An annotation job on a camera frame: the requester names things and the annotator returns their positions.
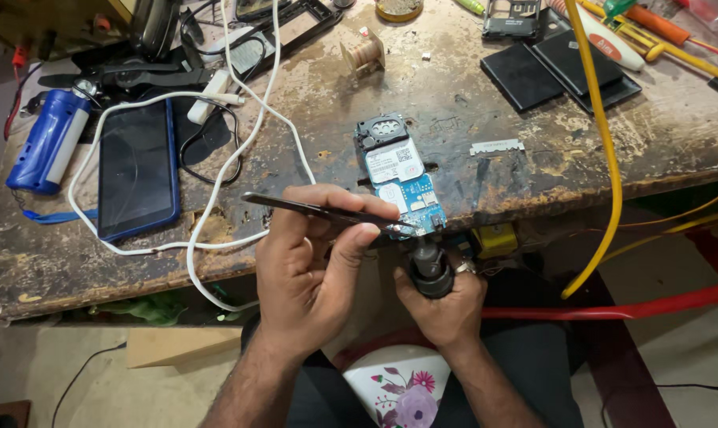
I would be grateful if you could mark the person's left hand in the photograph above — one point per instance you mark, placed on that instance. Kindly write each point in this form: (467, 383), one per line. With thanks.
(299, 279)

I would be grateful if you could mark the person's right hand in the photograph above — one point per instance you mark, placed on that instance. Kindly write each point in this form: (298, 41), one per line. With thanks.
(448, 315)

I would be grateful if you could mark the black hot air nozzle tool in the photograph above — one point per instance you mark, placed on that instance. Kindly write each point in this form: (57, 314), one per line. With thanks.
(431, 270)

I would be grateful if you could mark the black metal tweezers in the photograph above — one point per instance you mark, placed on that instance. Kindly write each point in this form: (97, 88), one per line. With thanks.
(293, 205)

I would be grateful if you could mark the floral white stool seat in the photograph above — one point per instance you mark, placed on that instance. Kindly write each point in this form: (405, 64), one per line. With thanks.
(397, 386)

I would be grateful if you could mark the yellow box under table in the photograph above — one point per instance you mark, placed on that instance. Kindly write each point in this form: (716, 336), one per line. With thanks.
(494, 241)

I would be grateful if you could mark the blue phone circuit board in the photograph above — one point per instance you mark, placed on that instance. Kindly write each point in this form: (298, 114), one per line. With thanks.
(403, 178)

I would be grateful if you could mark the silver razor blade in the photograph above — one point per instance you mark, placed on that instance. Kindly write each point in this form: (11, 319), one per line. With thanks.
(497, 147)

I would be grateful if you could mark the blue smartphone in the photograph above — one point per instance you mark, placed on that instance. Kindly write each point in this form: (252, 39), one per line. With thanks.
(137, 169)

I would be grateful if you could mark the white charger adapter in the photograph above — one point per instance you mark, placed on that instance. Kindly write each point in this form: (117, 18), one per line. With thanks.
(207, 98)

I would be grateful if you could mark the black phone battery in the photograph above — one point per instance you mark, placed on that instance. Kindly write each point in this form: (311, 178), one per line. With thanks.
(520, 76)

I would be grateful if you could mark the black wrist watch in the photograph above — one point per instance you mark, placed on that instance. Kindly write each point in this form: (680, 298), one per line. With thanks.
(127, 77)

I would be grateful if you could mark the black phone back cover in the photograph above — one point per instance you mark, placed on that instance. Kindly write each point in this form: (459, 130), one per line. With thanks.
(582, 65)

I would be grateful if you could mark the blue and white torch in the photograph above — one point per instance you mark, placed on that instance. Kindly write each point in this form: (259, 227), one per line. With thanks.
(46, 142)

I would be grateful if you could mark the round flux tin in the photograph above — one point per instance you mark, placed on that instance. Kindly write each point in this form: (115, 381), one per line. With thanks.
(399, 9)

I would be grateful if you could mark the black phone housing with slots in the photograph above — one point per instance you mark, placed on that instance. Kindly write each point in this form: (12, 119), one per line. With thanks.
(511, 21)

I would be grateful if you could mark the green plastic tool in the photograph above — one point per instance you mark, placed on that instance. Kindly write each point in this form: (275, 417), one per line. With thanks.
(470, 5)

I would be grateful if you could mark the white tube with orange label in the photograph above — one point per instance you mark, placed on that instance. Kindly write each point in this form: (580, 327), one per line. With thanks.
(608, 43)

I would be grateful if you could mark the black phone frame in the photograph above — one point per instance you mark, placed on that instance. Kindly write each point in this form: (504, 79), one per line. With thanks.
(299, 27)

